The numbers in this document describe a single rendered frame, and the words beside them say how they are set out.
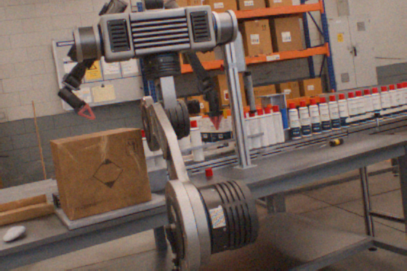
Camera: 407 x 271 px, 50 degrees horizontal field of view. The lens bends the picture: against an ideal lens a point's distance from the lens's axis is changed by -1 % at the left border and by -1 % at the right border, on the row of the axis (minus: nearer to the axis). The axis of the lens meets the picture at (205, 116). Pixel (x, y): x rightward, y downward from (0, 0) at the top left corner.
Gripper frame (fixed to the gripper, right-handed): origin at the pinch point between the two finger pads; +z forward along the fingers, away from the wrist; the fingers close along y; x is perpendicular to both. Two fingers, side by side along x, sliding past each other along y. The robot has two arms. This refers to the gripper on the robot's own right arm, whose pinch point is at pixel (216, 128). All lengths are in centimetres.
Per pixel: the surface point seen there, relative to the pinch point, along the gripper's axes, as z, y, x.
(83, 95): -40, -18, -431
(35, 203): 19, 92, -6
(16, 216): 18, 102, 20
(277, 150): 15.9, -28.5, 11.2
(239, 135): 3.0, 0.5, 22.8
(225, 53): -36.5, 1.4, 21.7
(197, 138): 2.3, 15.8, 8.3
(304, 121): 4, -52, 7
